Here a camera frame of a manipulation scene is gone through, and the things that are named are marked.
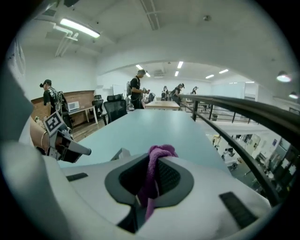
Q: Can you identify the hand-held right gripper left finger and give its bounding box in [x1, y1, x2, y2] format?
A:
[53, 153, 150, 240]

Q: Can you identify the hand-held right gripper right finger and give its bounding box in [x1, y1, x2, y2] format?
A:
[140, 157, 277, 240]

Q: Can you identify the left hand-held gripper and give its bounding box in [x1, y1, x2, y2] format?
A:
[43, 111, 92, 163]

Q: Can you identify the purple cloth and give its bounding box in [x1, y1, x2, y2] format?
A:
[137, 144, 179, 221]

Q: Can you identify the person's left forearm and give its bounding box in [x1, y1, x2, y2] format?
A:
[29, 116, 51, 154]

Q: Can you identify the black mesh office chair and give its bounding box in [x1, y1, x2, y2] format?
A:
[103, 93, 128, 125]

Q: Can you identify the white whiteboard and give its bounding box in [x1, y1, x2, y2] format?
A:
[112, 83, 128, 96]

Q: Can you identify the white studded t-shirt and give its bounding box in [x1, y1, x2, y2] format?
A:
[0, 65, 35, 150]

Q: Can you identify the wooden table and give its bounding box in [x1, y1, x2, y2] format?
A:
[144, 100, 180, 111]

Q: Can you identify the black metal railing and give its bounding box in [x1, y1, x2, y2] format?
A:
[179, 94, 300, 207]

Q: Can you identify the long ceiling tube light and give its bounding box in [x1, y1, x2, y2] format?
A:
[60, 18, 101, 38]

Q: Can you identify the row of ceiling panel lights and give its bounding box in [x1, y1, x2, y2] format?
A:
[135, 61, 229, 79]

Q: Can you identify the thin wrist bracelet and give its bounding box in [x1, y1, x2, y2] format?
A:
[39, 130, 49, 148]

